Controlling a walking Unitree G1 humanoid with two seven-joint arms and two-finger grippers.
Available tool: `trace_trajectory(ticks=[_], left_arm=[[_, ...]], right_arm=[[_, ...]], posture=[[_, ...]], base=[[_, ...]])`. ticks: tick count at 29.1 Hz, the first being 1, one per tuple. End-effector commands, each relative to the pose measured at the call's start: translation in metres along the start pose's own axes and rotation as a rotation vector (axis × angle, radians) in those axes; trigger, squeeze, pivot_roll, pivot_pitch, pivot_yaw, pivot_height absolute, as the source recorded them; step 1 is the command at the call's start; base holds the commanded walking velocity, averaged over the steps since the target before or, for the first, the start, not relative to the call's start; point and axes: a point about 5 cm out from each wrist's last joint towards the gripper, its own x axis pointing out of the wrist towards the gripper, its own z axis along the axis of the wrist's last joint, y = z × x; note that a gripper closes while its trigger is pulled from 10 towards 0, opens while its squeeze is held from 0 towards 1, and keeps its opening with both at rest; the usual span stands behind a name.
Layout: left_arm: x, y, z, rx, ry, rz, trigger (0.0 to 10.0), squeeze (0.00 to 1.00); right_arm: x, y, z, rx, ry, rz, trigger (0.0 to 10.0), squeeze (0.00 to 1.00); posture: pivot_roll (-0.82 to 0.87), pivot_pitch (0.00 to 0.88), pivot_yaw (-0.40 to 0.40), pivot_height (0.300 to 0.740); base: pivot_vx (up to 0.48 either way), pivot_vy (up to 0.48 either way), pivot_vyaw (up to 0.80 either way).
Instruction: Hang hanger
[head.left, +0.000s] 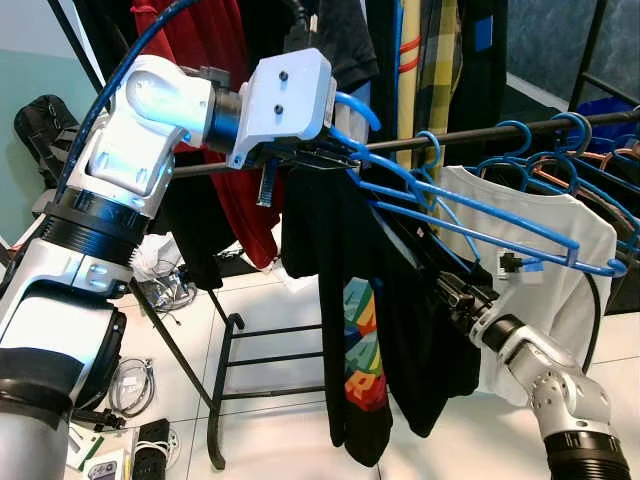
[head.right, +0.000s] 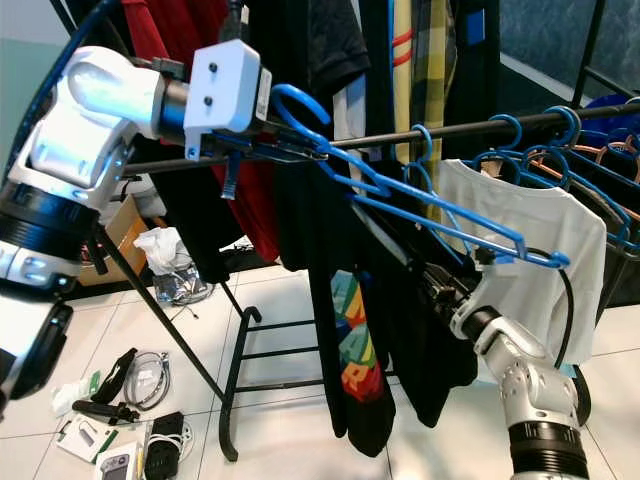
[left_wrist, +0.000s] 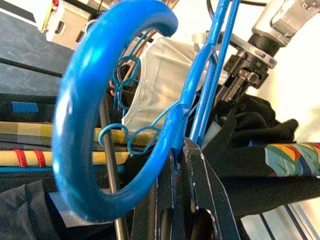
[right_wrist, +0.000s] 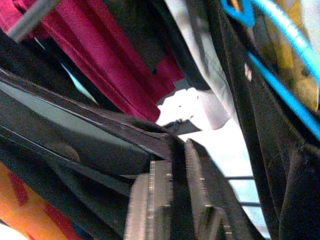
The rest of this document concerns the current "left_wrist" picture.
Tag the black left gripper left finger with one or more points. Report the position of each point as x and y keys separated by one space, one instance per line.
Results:
x=152 y=212

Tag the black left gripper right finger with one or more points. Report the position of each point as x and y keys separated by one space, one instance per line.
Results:
x=212 y=200

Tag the black garment with colourful print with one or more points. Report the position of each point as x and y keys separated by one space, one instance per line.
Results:
x=250 y=165

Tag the blue plastic hanger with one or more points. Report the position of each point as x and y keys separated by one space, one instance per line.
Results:
x=117 y=82
x=99 y=137
x=82 y=75

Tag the black metal clothes rack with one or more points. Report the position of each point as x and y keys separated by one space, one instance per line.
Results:
x=110 y=160

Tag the white t-shirt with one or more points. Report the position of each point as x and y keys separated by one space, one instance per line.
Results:
x=160 y=75

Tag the black short sleeve shirt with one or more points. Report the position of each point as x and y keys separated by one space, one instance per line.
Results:
x=25 y=212

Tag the yellow plaid garment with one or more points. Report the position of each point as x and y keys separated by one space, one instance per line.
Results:
x=30 y=130

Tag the black garment with blue patch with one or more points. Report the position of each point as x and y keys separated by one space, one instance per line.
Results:
x=25 y=107

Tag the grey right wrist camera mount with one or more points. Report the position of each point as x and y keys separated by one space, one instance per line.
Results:
x=252 y=48

